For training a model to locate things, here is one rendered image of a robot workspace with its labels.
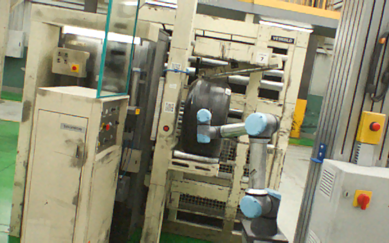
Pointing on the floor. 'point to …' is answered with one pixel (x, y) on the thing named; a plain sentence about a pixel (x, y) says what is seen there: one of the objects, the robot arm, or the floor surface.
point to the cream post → (178, 43)
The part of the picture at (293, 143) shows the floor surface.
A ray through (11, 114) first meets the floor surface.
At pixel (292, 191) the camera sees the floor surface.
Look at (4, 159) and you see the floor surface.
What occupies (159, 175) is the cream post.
